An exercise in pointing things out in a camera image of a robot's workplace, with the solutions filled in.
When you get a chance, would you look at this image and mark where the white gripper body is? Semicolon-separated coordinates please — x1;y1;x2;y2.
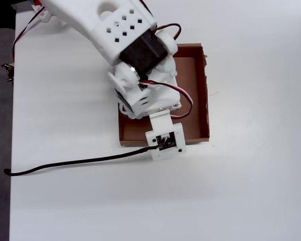
107;29;183;120

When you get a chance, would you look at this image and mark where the brown cardboard box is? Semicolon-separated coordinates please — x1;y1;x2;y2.
118;43;211;148

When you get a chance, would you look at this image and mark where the small metal clamp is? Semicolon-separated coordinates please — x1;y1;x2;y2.
1;62;15;83

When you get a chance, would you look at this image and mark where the red black white servo cable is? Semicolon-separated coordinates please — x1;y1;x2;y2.
139;23;194;119
12;5;46;62

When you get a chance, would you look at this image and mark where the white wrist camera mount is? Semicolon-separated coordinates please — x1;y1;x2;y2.
145;109;187;161

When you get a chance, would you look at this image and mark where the black camera cable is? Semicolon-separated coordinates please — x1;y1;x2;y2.
4;145;159;177

